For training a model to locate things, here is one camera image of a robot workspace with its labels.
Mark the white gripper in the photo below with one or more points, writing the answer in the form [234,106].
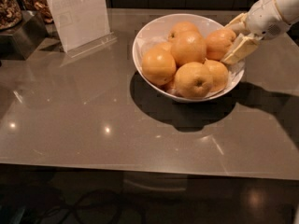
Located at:
[264,19]

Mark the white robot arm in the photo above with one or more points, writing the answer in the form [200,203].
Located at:
[266,19]

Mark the partly hidden left orange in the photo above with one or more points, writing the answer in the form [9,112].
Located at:
[166,46]

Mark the white ceramic bowl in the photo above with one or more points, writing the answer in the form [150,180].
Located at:
[161,26]

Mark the white sign in acrylic stand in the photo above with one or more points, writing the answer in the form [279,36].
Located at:
[82,25]

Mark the dish of dried snacks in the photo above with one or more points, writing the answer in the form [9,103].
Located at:
[42,7]

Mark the metal box stand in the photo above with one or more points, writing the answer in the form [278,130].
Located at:
[20,41]

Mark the glass jar of nuts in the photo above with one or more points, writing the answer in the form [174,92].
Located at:
[10,14]

